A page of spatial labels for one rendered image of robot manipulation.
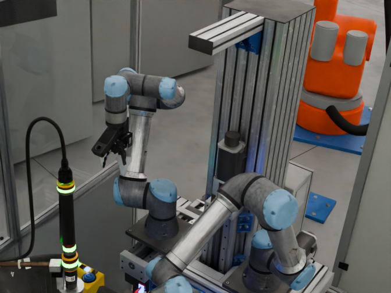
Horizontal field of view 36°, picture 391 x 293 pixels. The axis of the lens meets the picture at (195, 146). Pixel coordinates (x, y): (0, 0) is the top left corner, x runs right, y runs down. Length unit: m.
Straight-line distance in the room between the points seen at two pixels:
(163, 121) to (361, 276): 2.66
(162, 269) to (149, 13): 4.13
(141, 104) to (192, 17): 3.80
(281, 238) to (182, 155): 3.13
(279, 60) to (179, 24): 4.05
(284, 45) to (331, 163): 3.21
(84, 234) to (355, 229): 1.46
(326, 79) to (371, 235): 2.29
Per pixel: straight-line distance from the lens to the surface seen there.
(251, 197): 1.86
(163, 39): 6.01
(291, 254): 2.08
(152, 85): 2.05
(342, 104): 5.46
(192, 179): 4.74
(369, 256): 3.47
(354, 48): 5.22
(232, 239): 2.47
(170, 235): 2.54
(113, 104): 2.00
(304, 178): 2.68
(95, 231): 3.14
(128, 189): 2.46
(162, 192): 2.42
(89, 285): 2.30
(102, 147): 2.03
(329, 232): 4.43
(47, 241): 2.84
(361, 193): 3.26
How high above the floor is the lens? 2.69
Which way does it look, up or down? 31 degrees down
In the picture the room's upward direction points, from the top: 5 degrees clockwise
